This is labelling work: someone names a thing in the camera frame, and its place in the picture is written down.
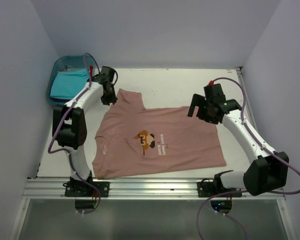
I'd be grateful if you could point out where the pink t shirt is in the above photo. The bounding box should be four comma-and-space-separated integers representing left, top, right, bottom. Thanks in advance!
92, 89, 226, 179

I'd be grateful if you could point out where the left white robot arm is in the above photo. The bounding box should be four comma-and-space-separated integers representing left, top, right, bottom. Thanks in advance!
48, 66, 118, 197

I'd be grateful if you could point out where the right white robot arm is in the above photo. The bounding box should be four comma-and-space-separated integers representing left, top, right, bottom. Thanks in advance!
187, 83, 289, 197

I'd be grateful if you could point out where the teal plastic bin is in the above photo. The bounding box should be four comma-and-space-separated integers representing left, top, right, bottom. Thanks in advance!
46, 55, 96, 106

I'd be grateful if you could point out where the turquoise folded t shirt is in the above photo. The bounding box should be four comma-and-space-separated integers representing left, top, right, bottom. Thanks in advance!
49, 69, 89, 100

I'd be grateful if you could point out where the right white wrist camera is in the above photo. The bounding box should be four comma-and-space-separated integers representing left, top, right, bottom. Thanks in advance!
208, 80, 215, 86

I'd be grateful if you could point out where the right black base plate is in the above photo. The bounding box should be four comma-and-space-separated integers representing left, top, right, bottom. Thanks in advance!
196, 178, 243, 198

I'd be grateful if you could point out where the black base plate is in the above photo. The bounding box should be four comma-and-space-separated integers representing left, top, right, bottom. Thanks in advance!
62, 181, 110, 198
196, 178, 243, 198

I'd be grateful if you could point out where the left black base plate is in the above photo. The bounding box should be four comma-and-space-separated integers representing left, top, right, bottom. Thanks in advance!
62, 181, 110, 198

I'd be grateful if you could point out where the aluminium rail frame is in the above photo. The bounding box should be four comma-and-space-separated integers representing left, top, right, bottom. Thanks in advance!
21, 177, 286, 200

